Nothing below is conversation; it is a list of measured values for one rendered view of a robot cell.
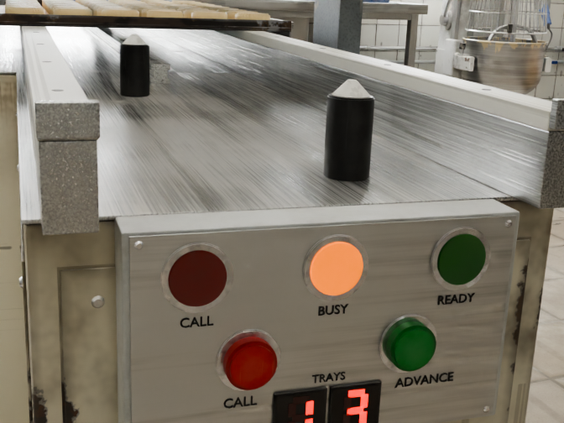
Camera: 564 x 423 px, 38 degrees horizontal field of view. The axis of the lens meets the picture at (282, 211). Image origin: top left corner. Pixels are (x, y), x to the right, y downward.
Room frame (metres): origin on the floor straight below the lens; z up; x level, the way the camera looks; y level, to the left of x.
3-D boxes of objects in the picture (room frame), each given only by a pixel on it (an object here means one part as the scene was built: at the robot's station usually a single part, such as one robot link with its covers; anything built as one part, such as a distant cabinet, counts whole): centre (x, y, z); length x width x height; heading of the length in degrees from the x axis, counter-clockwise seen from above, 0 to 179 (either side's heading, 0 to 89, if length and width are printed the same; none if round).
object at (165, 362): (0.45, -0.03, 0.77); 0.24 x 0.04 x 0.14; 108
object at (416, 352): (0.45, -0.08, 0.76); 0.03 x 0.02 x 0.03; 108
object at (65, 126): (1.34, 0.42, 0.87); 2.01 x 0.03 x 0.07; 18
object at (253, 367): (0.42, 0.02, 0.76); 0.03 x 0.02 x 0.03; 108
